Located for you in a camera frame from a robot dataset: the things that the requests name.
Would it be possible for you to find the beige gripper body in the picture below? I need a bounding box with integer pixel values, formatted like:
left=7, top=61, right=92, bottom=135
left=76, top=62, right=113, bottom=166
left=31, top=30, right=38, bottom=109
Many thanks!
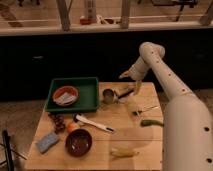
left=129, top=64, right=147, bottom=81

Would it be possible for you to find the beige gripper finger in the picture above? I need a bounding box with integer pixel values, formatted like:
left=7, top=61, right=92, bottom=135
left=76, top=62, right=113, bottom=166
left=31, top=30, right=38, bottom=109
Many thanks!
left=119, top=71, right=130, bottom=79
left=134, top=80, right=142, bottom=95

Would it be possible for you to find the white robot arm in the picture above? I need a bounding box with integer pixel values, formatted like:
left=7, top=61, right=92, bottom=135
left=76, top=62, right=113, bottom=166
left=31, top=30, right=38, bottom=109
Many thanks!
left=120, top=42, right=213, bottom=171

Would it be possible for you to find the paper cup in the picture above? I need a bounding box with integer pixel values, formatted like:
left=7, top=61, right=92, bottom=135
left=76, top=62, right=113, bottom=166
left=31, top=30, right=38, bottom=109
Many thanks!
left=103, top=89, right=114, bottom=104

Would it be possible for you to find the clear glass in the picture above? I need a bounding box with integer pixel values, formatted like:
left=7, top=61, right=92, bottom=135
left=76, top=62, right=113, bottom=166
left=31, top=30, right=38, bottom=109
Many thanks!
left=114, top=87, right=134, bottom=103

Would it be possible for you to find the metal fork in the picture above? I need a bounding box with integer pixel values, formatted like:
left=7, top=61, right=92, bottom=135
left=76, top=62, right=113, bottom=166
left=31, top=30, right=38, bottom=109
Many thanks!
left=132, top=106, right=158, bottom=116

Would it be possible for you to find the green chili pepper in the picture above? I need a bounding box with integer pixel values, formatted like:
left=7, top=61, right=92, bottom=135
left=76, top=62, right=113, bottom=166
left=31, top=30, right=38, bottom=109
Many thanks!
left=140, top=119, right=164, bottom=127

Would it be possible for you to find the green plastic tray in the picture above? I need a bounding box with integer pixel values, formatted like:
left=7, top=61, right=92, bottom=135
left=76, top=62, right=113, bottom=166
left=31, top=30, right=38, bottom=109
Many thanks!
left=45, top=77, right=99, bottom=114

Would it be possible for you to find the orange bowl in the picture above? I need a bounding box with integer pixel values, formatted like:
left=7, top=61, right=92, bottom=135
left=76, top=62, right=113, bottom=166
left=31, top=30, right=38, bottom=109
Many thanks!
left=52, top=86, right=78, bottom=106

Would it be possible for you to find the banana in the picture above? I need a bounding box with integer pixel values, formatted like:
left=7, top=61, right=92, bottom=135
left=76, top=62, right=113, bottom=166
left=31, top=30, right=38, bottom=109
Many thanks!
left=110, top=148, right=138, bottom=157

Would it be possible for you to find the grey cloth in bowl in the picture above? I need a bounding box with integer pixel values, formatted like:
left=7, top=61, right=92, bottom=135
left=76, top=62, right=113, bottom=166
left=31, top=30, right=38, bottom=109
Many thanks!
left=56, top=93, right=75, bottom=104

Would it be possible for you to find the apple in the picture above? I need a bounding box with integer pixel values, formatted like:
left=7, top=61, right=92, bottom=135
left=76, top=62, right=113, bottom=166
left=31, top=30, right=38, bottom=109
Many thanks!
left=66, top=122, right=80, bottom=133

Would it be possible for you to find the dark red bowl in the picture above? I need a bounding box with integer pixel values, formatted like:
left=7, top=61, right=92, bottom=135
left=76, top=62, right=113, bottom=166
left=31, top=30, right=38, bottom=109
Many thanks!
left=65, top=129, right=92, bottom=157

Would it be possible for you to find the bunch of dark grapes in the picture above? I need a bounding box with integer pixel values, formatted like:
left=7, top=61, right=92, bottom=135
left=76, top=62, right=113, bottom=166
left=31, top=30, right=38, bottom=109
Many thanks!
left=48, top=113, right=66, bottom=134

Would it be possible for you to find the blue sponge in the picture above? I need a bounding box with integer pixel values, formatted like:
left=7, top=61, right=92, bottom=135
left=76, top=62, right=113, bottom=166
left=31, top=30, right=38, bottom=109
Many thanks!
left=36, top=132, right=59, bottom=154

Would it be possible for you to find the black tripod stand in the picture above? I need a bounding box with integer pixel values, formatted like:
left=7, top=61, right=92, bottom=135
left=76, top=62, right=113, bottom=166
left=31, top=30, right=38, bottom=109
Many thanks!
left=0, top=130, right=26, bottom=171

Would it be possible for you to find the white handled brush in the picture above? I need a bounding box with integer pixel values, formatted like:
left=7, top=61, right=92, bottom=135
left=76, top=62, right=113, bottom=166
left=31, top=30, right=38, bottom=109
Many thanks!
left=73, top=114, right=115, bottom=133

